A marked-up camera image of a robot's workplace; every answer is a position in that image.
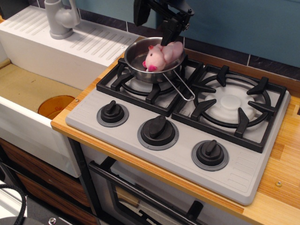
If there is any black braided cable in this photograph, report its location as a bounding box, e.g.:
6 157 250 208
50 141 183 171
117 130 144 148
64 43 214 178
0 184 28 225

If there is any black left stove knob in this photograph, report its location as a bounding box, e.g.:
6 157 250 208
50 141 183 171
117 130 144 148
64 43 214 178
96 100 129 128

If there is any black right burner grate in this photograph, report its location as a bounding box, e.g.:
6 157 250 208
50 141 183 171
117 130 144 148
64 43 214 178
172 65 290 153

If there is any grey toy faucet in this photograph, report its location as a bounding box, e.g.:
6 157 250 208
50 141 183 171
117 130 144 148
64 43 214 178
44 0 80 39

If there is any white toy sink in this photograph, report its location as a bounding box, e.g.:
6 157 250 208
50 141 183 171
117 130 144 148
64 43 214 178
0 6 137 178

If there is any stainless steel pan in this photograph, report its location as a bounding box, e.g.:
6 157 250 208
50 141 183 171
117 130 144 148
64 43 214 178
124 37 195 101

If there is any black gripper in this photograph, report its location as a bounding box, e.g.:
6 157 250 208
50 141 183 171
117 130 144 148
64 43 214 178
134 0 195 46

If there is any black right stove knob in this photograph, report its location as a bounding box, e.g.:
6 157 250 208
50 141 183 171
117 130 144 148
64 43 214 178
191 140 229 172

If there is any black burner grate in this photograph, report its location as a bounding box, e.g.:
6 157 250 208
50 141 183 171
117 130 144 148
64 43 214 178
96 56 203 117
172 65 290 153

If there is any black middle stove knob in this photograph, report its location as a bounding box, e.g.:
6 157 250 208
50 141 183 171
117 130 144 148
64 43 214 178
137 115 179 151

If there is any black left burner grate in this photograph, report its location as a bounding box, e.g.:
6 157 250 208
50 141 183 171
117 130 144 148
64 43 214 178
96 56 203 117

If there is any orange plastic plate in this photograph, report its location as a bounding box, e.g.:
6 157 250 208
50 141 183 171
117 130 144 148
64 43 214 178
37 95 75 120

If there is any grey toy stove top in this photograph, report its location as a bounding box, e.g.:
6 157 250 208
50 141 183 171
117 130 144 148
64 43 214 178
65 43 292 206

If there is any oven door with black handle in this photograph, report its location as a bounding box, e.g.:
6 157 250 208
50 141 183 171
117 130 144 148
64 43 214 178
88 157 237 225

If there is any wooden drawer cabinet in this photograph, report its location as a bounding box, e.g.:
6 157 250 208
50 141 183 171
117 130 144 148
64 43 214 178
0 139 98 225

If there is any pink stuffed pig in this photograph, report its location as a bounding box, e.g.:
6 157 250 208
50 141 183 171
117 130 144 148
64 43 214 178
142 42 184 72

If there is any black stove knob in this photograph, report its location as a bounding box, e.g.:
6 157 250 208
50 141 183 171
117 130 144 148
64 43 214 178
191 140 229 172
96 100 129 128
137 115 179 151

